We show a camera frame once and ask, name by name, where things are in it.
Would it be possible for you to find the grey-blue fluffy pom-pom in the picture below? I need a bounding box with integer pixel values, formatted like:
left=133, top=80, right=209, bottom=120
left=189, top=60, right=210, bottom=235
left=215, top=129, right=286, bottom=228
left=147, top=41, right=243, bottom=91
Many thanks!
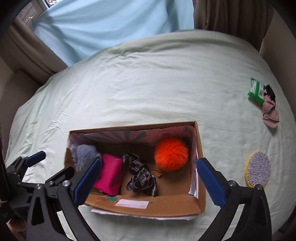
left=70, top=144, right=102, bottom=172

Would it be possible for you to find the pink zip pouch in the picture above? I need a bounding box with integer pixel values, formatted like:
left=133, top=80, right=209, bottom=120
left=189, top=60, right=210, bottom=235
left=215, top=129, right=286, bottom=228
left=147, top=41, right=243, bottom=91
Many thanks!
left=94, top=154, right=125, bottom=196

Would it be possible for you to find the round glitter coin purse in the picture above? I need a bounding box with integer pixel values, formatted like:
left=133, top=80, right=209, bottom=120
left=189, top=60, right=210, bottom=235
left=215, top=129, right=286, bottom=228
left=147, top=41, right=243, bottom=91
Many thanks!
left=244, top=152, right=271, bottom=188

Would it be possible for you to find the black white patterned scrunchie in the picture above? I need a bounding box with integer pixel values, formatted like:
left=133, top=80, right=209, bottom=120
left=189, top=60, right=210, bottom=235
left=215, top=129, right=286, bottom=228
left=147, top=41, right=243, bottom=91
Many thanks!
left=122, top=152, right=158, bottom=197

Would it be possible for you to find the orange fluffy pom-pom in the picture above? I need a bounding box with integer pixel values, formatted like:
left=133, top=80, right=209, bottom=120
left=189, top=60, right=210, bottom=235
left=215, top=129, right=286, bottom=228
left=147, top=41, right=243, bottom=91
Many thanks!
left=154, top=137, right=189, bottom=177

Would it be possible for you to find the pink fabric garment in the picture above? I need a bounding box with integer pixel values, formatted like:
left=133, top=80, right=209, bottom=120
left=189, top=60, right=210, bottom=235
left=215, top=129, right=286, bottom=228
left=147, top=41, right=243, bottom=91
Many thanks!
left=259, top=95, right=280, bottom=128

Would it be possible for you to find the green wet wipes packet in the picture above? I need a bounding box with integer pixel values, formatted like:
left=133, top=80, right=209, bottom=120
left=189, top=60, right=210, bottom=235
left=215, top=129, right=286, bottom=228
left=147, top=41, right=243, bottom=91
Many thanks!
left=248, top=78, right=266, bottom=104

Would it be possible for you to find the person's left hand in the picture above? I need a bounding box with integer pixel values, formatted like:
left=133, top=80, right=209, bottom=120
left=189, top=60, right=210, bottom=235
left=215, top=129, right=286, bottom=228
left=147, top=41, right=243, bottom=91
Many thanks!
left=6, top=218, right=27, bottom=237

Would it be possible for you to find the cardboard box with patterned flaps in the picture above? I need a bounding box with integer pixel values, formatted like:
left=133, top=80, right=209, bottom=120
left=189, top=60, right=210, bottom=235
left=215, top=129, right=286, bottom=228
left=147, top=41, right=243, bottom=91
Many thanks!
left=65, top=121, right=205, bottom=219

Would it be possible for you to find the beige upholstered headboard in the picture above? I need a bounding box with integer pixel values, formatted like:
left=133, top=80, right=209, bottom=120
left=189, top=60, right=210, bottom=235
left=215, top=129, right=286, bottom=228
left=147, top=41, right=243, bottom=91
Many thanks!
left=0, top=69, right=42, bottom=130

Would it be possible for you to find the pale green bed sheet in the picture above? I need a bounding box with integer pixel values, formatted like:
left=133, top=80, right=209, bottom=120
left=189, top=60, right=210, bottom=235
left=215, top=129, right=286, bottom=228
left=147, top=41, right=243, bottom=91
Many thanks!
left=5, top=30, right=295, bottom=232

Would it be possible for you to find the left brown curtain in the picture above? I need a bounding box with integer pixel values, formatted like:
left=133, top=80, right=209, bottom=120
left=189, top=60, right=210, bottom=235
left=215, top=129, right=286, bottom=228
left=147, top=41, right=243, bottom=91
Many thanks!
left=1, top=18, right=67, bottom=84

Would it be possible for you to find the brown curtain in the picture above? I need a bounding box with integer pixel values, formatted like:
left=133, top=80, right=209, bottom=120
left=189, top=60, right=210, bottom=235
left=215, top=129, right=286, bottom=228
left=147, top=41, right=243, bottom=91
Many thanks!
left=1, top=18, right=67, bottom=84
left=193, top=0, right=274, bottom=51

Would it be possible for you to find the light blue hanging cloth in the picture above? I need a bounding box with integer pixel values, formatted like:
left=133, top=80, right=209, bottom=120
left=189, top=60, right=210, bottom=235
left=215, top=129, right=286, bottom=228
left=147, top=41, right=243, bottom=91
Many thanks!
left=32, top=1, right=194, bottom=66

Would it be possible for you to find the right brown curtain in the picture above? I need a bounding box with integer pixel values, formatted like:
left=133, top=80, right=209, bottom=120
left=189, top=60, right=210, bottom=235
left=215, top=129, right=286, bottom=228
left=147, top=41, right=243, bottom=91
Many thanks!
left=193, top=0, right=274, bottom=51

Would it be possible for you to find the window with white frame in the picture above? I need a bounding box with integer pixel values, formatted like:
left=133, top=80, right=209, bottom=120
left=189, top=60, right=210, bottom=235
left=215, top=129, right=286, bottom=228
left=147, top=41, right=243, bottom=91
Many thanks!
left=18, top=0, right=60, bottom=26

